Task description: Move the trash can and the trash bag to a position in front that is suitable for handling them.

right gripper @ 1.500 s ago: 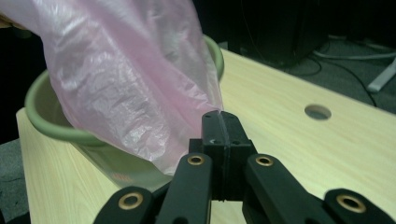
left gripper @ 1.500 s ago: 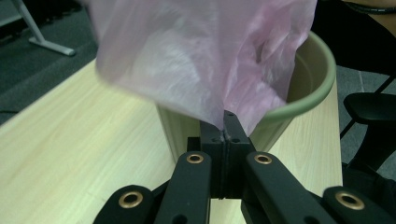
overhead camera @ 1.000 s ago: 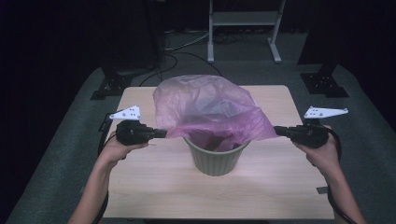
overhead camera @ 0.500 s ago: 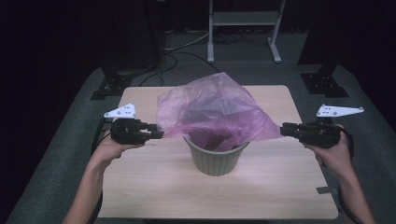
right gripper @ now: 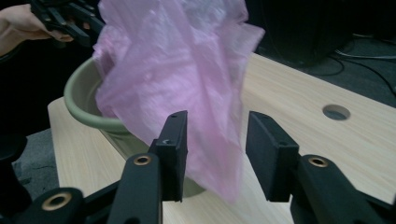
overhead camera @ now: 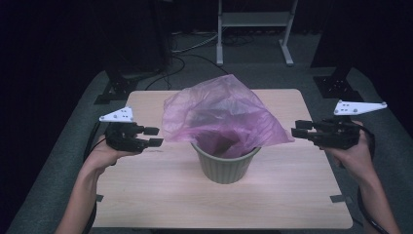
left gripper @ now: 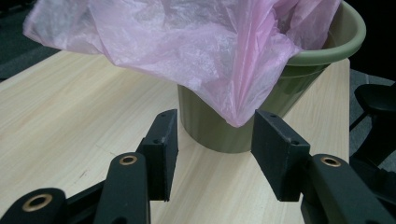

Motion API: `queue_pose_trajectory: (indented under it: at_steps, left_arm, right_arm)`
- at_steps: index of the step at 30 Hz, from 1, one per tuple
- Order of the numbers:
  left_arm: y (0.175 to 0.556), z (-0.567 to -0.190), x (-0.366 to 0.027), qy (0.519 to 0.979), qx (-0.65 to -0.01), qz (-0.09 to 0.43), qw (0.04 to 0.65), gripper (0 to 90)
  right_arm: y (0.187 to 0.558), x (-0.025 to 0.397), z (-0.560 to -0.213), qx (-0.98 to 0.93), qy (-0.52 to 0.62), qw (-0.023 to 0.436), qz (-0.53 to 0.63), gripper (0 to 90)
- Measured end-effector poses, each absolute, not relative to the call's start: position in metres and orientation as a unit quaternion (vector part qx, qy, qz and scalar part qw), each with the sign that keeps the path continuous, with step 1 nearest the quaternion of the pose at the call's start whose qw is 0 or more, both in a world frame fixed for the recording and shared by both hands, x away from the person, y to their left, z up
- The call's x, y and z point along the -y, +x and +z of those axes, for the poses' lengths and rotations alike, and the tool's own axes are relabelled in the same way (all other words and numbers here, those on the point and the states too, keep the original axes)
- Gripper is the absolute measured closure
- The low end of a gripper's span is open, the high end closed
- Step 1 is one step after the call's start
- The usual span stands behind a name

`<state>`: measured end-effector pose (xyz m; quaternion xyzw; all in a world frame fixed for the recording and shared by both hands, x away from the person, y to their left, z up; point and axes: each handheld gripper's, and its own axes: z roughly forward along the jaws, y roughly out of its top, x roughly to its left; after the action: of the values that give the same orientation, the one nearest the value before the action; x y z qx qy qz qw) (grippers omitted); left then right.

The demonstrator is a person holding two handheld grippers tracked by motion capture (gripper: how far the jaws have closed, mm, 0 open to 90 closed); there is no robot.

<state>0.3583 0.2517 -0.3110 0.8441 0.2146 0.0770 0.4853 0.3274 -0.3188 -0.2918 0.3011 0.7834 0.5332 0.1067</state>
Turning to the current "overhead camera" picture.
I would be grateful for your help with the dark tape piece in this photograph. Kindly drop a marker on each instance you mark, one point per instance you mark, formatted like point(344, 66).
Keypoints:
point(337, 198)
point(99, 197)

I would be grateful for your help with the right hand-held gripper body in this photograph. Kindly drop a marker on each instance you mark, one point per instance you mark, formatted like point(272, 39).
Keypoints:
point(337, 133)

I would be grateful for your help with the person's left hand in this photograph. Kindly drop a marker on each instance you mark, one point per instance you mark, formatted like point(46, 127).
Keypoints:
point(102, 156)

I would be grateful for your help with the person's right hand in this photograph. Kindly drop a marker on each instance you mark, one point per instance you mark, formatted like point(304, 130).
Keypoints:
point(358, 159)

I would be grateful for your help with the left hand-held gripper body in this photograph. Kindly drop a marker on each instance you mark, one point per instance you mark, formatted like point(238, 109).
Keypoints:
point(121, 136)

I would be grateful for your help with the green ribbed waste bin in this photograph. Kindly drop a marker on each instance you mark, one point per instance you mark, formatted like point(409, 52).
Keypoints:
point(224, 169)

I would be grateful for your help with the black stand base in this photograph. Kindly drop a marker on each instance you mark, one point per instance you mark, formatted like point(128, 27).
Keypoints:
point(118, 87)
point(337, 87)

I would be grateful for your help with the pink plastic bag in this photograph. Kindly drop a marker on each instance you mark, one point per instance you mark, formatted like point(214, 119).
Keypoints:
point(220, 110)

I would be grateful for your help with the white metal stand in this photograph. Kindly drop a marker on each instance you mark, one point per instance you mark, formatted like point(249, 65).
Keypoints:
point(255, 19)

